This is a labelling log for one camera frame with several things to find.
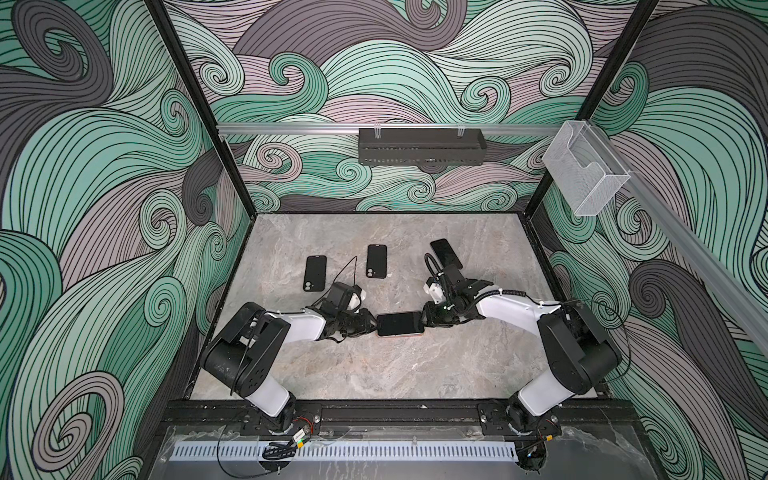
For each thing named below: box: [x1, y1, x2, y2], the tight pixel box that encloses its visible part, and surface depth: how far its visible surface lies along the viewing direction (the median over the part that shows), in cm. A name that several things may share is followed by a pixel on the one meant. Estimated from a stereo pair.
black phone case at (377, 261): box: [366, 244, 387, 279], surface depth 106 cm
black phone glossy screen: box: [430, 238, 463, 270], surface depth 112 cm
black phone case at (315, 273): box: [303, 255, 327, 291], surface depth 103 cm
